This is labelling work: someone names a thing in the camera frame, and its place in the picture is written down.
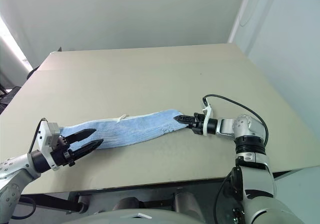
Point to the grey cylindrical robot part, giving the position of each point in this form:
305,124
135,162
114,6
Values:
186,199

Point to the light blue towel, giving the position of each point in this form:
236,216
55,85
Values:
130,131

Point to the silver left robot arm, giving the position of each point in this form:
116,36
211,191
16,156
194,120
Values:
15,174

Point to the black equipment beside table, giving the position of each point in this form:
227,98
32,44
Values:
8,96

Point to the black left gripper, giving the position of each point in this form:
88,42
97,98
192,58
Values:
61,156

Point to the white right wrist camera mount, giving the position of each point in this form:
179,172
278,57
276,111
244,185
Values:
207,114

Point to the silver cylindrical table fitting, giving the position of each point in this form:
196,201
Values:
83,204

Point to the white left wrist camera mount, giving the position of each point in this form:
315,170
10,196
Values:
47,136

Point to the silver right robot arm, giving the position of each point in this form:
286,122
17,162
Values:
250,159

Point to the dark rounded shape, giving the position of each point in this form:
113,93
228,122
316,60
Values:
127,203

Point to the white cylindrical column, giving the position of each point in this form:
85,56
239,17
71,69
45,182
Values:
12,61

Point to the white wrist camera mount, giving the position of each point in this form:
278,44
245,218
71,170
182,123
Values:
207,114
47,136

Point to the grey robot torso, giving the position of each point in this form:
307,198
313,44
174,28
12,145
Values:
135,216

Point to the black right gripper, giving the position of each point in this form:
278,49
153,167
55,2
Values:
198,125

